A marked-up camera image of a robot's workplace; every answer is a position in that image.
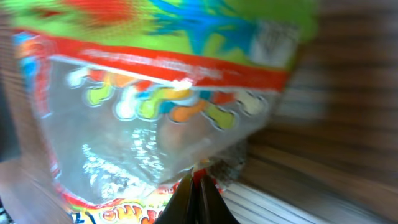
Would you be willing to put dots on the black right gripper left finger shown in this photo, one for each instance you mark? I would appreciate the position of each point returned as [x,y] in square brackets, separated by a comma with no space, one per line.
[181,207]

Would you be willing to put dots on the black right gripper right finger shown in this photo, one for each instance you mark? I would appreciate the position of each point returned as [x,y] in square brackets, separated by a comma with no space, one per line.
[212,208]

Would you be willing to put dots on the green gummy candy bag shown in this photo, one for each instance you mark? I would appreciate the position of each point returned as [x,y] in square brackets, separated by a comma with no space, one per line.
[138,99]

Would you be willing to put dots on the grey plastic mesh basket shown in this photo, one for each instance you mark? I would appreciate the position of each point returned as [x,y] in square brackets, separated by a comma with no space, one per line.
[9,141]

